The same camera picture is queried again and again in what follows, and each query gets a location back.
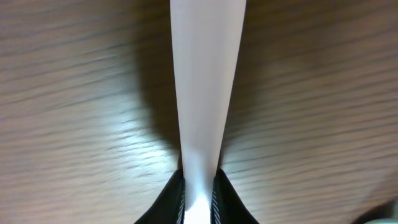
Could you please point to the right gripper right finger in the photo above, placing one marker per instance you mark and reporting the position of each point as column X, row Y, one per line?
column 226, row 206

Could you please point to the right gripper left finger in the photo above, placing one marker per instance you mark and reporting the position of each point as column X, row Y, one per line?
column 169, row 206

